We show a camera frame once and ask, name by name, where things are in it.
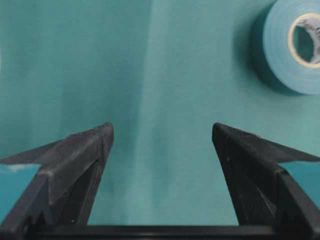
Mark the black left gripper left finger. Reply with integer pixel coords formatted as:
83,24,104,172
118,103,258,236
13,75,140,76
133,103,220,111
0,122,114,240

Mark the teal green tape roll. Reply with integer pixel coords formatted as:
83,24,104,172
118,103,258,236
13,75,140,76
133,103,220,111
250,0,320,95

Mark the green table cloth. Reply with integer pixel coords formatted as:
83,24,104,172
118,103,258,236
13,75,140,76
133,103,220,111
0,0,320,225

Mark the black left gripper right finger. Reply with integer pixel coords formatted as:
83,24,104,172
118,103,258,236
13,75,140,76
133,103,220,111
212,122,320,240

